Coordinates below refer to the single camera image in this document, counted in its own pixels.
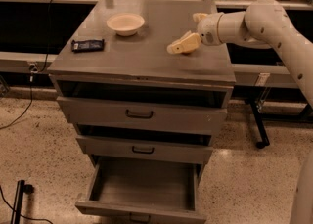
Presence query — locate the grey drawer cabinet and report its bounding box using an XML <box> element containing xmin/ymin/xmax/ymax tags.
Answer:
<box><xmin>47</xmin><ymin>0</ymin><xmax>237</xmax><ymax>224</ymax></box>

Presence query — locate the black table leg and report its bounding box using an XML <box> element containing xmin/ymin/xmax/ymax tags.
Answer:
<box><xmin>249</xmin><ymin>99</ymin><xmax>270</xmax><ymax>149</ymax></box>

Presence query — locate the white bowl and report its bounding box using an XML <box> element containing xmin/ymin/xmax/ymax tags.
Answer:
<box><xmin>107</xmin><ymin>13</ymin><xmax>145</xmax><ymax>36</ymax></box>

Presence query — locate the grey top drawer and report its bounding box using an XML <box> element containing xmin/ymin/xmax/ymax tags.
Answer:
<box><xmin>57</xmin><ymin>96</ymin><xmax>227</xmax><ymax>135</ymax></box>

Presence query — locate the dark blue snack bar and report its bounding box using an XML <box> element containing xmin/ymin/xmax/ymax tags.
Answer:
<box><xmin>71</xmin><ymin>39</ymin><xmax>105</xmax><ymax>53</ymax></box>

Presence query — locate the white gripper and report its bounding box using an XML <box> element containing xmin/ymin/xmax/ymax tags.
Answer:
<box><xmin>166</xmin><ymin>13</ymin><xmax>222</xmax><ymax>55</ymax></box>

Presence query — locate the grey drawer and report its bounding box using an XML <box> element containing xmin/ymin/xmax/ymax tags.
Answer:
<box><xmin>75</xmin><ymin>157</ymin><xmax>206</xmax><ymax>224</ymax></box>
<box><xmin>57</xmin><ymin>96</ymin><xmax>227</xmax><ymax>135</ymax></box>
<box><xmin>76</xmin><ymin>135</ymin><xmax>212</xmax><ymax>164</ymax></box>

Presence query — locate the grey bottom drawer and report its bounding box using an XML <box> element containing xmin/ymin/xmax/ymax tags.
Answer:
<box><xmin>75</xmin><ymin>157</ymin><xmax>206</xmax><ymax>224</ymax></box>

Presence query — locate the grey middle drawer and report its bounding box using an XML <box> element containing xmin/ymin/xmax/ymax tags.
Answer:
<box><xmin>76</xmin><ymin>135</ymin><xmax>212</xmax><ymax>164</ymax></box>

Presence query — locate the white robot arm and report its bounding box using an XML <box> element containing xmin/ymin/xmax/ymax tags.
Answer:
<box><xmin>167</xmin><ymin>0</ymin><xmax>313</xmax><ymax>224</ymax></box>

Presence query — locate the black stand with cable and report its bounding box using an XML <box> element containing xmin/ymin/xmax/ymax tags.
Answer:
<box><xmin>0</xmin><ymin>180</ymin><xmax>54</xmax><ymax>224</ymax></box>

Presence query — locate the black power cable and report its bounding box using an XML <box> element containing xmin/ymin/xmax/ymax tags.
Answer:
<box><xmin>0</xmin><ymin>0</ymin><xmax>66</xmax><ymax>131</ymax></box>

